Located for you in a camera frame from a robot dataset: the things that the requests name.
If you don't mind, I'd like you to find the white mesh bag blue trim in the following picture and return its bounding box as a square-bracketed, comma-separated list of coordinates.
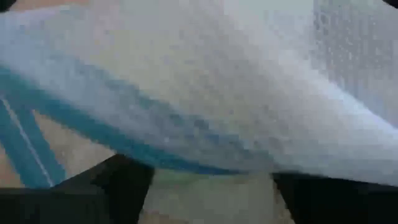
[0, 0, 398, 188]

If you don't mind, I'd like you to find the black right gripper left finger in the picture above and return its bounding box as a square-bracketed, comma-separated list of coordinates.
[0, 153, 155, 224]

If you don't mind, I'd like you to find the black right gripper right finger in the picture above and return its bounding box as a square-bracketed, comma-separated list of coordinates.
[272, 172, 398, 224]

